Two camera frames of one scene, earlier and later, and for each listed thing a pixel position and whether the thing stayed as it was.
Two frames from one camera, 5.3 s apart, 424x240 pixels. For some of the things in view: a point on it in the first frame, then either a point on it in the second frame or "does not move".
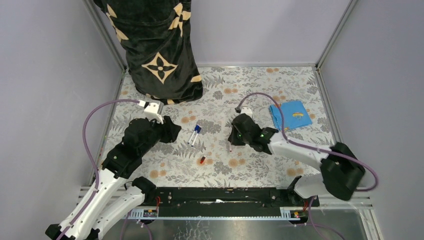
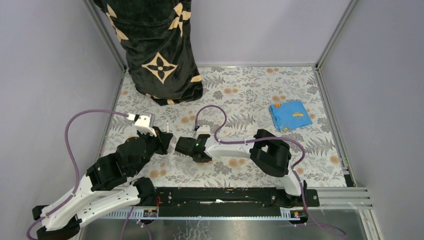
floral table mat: x=200 y=156 does not move
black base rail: x=229 y=202 does not move
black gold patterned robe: x=155 y=36 does not move
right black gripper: x=233 y=139 → x=205 y=161
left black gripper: x=170 y=130 → x=162 y=139
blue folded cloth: x=294 y=114 does not move
